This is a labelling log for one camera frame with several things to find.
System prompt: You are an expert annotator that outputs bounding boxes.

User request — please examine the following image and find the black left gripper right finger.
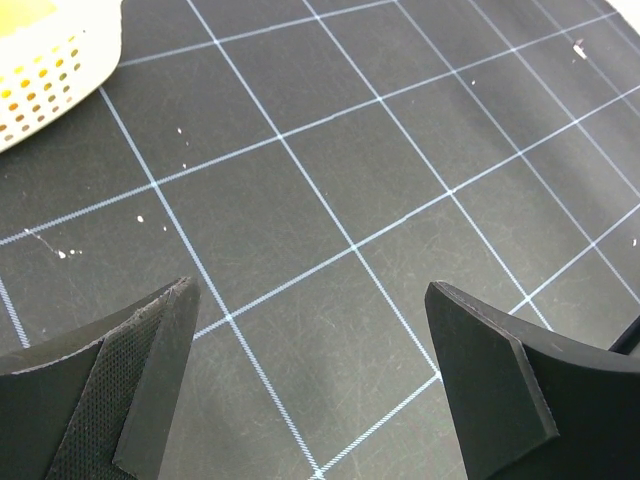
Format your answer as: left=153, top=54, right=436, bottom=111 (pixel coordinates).
left=425, top=281, right=639, bottom=479

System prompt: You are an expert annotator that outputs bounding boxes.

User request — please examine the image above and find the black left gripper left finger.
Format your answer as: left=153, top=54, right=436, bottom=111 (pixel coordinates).
left=1, top=277, right=201, bottom=479

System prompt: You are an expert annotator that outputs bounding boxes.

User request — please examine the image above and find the white perforated plastic basket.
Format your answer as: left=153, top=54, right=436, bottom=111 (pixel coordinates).
left=1, top=0, right=123, bottom=151

